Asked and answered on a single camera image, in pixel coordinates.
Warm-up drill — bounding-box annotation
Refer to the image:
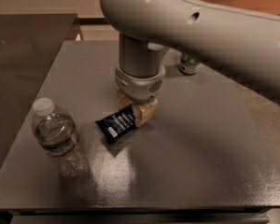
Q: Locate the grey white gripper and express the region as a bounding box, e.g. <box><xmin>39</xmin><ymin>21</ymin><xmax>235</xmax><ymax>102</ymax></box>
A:
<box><xmin>115</xmin><ymin>65</ymin><xmax>165</xmax><ymax>128</ymax></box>

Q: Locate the blue rxbar blueberry wrapper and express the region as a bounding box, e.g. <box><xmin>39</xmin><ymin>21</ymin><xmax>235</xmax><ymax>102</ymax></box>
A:
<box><xmin>95</xmin><ymin>105</ymin><xmax>136</xmax><ymax>143</ymax></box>

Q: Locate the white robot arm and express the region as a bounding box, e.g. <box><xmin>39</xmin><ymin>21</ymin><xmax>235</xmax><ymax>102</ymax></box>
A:
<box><xmin>100</xmin><ymin>0</ymin><xmax>280</xmax><ymax>105</ymax></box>

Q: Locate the clear plastic water bottle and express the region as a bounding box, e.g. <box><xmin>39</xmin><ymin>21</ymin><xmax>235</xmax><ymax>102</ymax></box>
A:
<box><xmin>32</xmin><ymin>97</ymin><xmax>88</xmax><ymax>178</ymax></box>

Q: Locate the green white soda can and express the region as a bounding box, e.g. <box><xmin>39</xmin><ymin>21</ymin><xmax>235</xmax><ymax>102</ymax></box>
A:
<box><xmin>178</xmin><ymin>53</ymin><xmax>200</xmax><ymax>75</ymax></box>

